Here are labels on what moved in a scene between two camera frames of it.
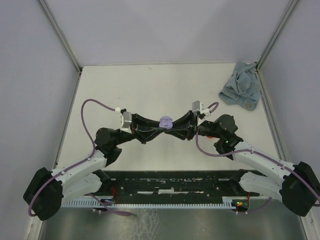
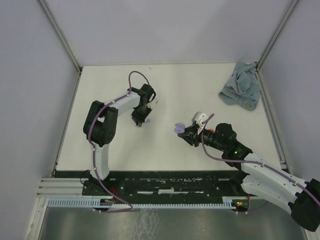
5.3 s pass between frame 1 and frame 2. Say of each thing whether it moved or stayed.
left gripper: moved
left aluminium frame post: stayed
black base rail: stayed
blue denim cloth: stayed
